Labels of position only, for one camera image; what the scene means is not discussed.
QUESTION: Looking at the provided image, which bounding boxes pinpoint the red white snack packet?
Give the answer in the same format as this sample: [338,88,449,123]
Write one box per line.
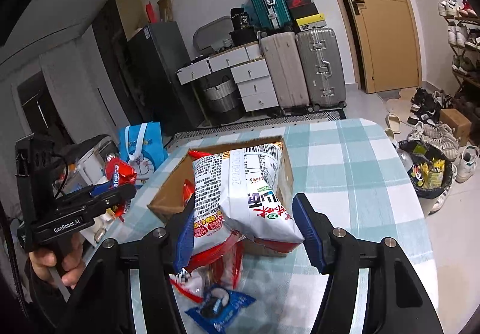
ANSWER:
[183,150,242,272]

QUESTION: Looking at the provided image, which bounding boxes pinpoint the small blue Oreo packet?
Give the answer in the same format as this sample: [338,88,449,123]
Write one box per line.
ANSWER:
[185,284,256,334]

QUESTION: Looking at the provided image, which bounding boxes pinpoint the white noodle snack bag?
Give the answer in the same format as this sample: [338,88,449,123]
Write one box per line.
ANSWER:
[220,140,304,255]

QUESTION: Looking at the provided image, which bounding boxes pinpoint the small red Oreo packet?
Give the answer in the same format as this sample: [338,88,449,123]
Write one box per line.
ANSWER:
[105,155,137,187]

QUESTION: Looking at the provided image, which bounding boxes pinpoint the person's left hand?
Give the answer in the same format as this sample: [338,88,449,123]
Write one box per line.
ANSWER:
[28,231,86,290]

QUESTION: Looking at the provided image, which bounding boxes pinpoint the white electric kettle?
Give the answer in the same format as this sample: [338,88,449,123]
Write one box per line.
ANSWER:
[64,149,107,193]

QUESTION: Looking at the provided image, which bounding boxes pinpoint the SF Express cardboard box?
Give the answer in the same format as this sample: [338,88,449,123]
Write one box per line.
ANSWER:
[148,136,304,268]

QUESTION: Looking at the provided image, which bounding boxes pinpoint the blue Doraemon gift bag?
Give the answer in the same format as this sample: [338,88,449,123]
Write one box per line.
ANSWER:
[119,122,168,188]

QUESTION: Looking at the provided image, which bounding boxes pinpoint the plaid teal tablecloth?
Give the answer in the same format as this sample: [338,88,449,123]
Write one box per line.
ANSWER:
[107,118,439,333]

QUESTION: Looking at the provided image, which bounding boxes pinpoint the black trash bin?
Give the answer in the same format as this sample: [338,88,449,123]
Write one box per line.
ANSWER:
[397,140,453,217]

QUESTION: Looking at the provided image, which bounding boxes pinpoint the black refrigerator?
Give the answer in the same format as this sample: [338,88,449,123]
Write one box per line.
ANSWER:
[127,22,203,135]

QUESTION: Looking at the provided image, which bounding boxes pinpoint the woven laundry basket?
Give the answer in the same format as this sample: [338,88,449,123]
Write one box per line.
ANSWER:
[203,75,242,124]

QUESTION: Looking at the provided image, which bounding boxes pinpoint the silver hard suitcase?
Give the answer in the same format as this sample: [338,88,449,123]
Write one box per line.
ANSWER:
[296,27,346,108]

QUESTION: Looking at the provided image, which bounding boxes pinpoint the white drawer desk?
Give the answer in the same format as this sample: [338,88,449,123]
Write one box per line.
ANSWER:
[176,42,279,112]

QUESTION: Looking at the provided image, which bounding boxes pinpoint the small brown cardboard box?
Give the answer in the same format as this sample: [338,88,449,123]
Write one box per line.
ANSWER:
[439,109,472,147]

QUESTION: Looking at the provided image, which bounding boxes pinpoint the beige hard suitcase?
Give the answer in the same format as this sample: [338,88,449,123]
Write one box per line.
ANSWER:
[259,31,310,109]

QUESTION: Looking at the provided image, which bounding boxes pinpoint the teal hard suitcase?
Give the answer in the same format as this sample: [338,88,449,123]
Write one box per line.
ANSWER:
[250,0,292,31]

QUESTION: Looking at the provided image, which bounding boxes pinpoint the stacked shoe boxes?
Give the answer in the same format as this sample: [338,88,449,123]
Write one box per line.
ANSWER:
[285,0,319,33]

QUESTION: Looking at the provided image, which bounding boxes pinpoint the wooden door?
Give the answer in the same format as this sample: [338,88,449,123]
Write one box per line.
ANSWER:
[347,0,421,93]

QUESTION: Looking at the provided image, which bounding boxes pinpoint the wooden shoe rack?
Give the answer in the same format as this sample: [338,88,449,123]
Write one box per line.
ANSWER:
[438,0,479,144]

